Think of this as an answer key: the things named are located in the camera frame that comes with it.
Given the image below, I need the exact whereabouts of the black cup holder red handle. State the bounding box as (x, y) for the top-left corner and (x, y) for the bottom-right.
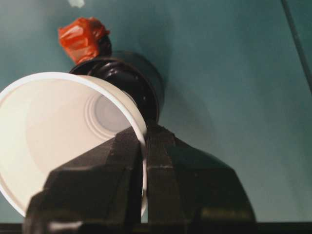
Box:
(58, 17), (164, 123)

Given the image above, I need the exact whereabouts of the white paper cup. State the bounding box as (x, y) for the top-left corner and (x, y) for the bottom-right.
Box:
(0, 72), (150, 219)

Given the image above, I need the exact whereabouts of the blue-green table cloth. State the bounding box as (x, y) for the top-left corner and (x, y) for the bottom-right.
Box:
(0, 0), (312, 224)

